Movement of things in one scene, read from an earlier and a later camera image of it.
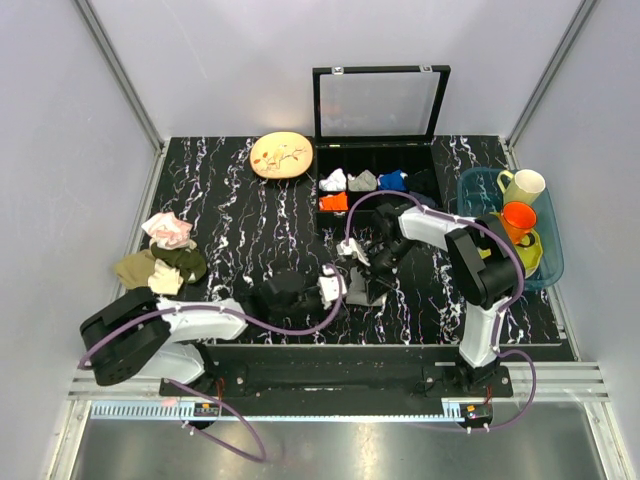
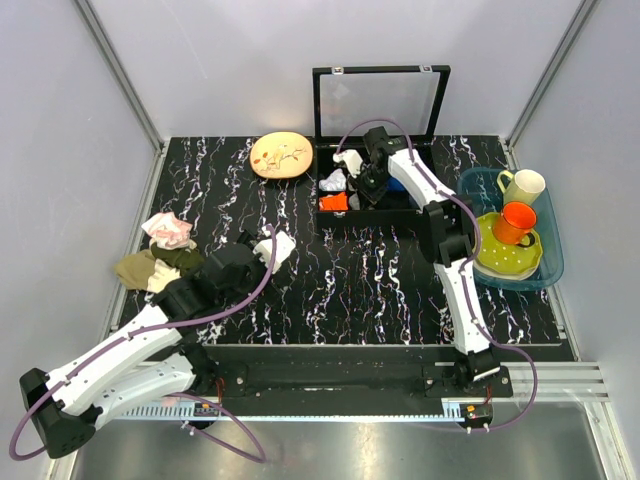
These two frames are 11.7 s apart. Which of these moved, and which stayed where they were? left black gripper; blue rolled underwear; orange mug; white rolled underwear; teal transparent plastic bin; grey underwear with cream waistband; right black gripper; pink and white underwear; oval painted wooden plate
Moved: left black gripper; grey underwear with cream waistband; right black gripper
Stayed: teal transparent plastic bin; white rolled underwear; pink and white underwear; orange mug; blue rolled underwear; oval painted wooden plate
